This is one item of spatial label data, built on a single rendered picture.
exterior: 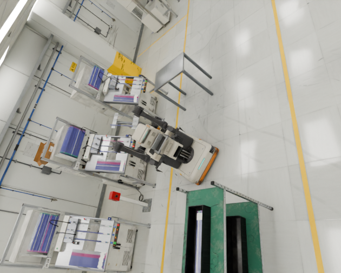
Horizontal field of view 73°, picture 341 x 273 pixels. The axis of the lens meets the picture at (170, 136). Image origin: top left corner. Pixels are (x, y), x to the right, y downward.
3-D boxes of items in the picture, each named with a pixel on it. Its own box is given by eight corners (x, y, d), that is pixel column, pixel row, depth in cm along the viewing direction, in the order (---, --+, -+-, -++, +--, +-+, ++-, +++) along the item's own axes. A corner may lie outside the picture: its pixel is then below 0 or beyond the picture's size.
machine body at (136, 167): (150, 154, 483) (126, 143, 447) (145, 186, 451) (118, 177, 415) (132, 160, 527) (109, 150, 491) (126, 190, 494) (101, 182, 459)
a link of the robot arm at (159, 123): (137, 105, 242) (132, 114, 242) (139, 105, 238) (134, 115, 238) (165, 121, 269) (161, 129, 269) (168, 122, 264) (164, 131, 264)
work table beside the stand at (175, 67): (213, 95, 410) (182, 70, 363) (184, 111, 454) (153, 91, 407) (211, 76, 433) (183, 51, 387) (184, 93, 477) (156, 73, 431)
